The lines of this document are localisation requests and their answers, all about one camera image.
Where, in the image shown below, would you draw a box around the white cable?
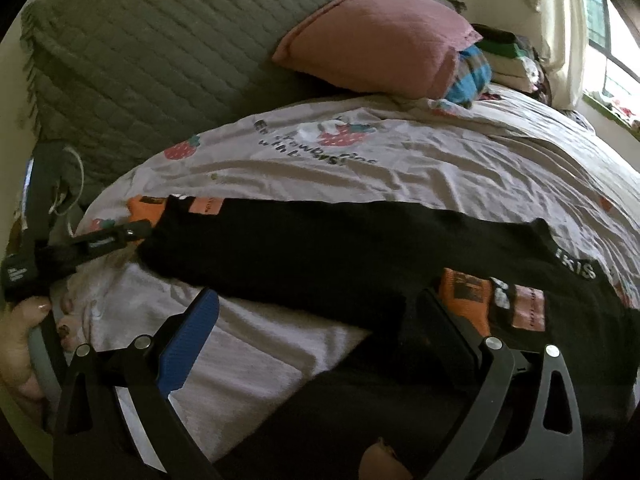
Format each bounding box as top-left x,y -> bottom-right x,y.
49,146 -> 86,217

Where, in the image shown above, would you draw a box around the cloths on window sill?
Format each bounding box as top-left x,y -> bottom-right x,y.
584,87 -> 640,136

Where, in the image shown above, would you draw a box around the strawberry printed blanket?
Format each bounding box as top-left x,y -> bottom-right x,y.
47,82 -> 640,463

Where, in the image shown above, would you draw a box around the window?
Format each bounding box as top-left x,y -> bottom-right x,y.
575,0 -> 640,107

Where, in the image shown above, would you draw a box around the person's left hand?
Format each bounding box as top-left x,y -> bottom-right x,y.
0,294 -> 83,403

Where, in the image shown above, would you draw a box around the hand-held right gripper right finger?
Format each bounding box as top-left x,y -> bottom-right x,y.
415,287 -> 587,480

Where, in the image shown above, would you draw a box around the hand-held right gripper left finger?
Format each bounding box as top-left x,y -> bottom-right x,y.
52,287 -> 223,480

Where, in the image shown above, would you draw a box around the cream curtain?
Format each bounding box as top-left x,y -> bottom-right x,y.
520,0 -> 589,111

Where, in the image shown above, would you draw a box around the blue plaid cloth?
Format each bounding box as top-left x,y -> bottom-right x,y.
444,44 -> 494,109

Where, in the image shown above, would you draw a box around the pink pillow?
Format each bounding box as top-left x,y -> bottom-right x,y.
271,0 -> 484,101

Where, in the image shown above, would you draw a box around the black pants with orange patches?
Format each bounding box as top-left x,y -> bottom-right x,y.
127,193 -> 640,480

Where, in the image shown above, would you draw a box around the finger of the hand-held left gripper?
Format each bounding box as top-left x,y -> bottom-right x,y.
70,219 -> 154,264

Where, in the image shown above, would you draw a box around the stack of folded clothes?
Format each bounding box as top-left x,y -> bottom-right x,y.
472,23 -> 552,94

